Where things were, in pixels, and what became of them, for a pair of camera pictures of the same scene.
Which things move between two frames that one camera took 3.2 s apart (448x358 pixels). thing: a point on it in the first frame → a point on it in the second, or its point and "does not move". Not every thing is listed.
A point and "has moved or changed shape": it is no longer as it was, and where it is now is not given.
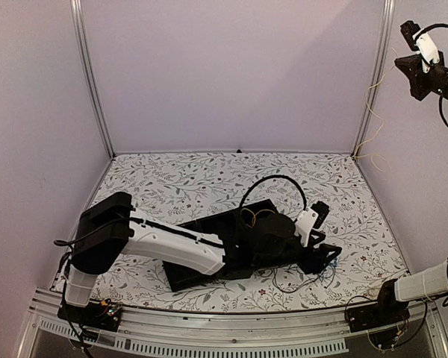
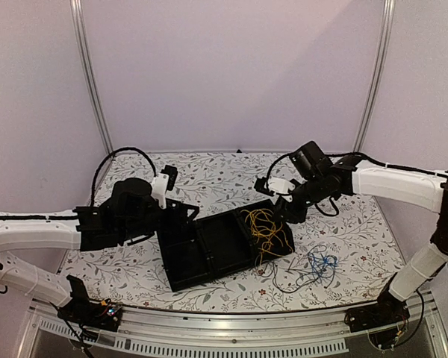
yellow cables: x=375 y=155 has moved or changed shape
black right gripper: x=414 y=72 → x=291 y=215
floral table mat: x=181 y=188 does not move
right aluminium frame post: x=381 y=57 does not move
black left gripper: x=316 y=261 → x=177 y=223
